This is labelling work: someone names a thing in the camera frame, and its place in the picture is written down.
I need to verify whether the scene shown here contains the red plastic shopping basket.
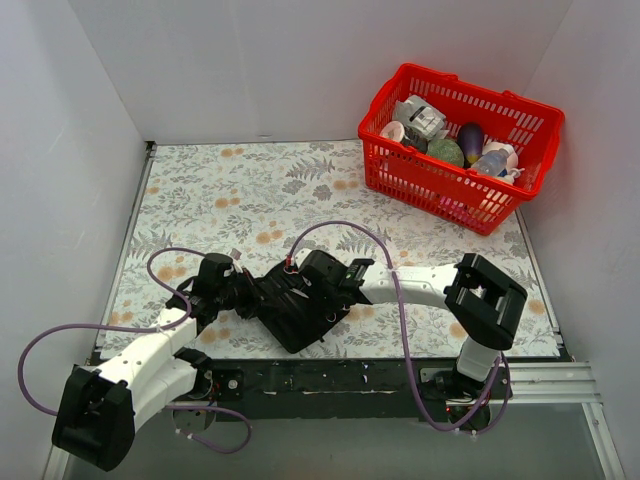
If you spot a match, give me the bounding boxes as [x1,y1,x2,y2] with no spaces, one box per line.
[358,63,565,235]

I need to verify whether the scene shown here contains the grey foil snack pouch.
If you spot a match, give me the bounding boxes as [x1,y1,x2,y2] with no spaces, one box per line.
[393,95,446,141]

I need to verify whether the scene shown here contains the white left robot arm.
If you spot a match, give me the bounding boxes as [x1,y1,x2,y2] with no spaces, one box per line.
[52,254,256,471]

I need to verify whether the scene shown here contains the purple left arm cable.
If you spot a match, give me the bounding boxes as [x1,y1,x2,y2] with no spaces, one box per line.
[17,247,253,455]

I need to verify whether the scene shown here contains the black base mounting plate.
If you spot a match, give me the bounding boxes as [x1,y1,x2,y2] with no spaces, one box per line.
[199,357,516,424]

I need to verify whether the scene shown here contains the aluminium frame rail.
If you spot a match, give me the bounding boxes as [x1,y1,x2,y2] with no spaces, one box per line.
[42,363,626,480]

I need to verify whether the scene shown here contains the purple toy eggplant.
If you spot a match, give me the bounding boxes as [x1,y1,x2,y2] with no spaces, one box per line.
[456,122,485,166]

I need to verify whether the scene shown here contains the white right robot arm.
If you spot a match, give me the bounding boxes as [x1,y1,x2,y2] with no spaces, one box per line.
[285,249,528,398]

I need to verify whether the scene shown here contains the white pink cup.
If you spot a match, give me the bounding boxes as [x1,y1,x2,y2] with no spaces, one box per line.
[379,120,407,144]

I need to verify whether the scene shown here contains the green textured ball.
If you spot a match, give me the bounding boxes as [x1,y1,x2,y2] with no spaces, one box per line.
[427,138,465,168]

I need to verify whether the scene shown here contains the silver straight scissors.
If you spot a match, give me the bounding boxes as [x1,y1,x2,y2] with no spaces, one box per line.
[289,274,312,297]

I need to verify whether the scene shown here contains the clear plastic bottle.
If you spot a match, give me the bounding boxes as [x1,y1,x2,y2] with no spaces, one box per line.
[471,148,510,177]

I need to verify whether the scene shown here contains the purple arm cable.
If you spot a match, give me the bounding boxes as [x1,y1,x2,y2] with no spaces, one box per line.
[284,220,513,441]
[17,247,253,455]

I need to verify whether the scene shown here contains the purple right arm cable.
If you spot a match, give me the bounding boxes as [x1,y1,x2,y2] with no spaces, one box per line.
[284,220,513,441]

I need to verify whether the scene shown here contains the floral patterned table mat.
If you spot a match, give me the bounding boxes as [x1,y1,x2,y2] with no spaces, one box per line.
[99,141,559,359]

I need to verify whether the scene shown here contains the white round toy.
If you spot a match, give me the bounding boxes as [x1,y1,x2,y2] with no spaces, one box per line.
[476,141,525,185]

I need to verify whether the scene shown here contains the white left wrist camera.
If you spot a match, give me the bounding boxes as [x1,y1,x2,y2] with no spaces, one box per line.
[228,248,242,273]

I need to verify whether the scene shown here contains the silver thinning scissors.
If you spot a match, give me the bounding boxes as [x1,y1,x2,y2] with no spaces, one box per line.
[325,305,350,324]

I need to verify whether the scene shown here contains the black zippered tool case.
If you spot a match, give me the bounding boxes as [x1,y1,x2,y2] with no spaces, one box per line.
[255,263,340,354]

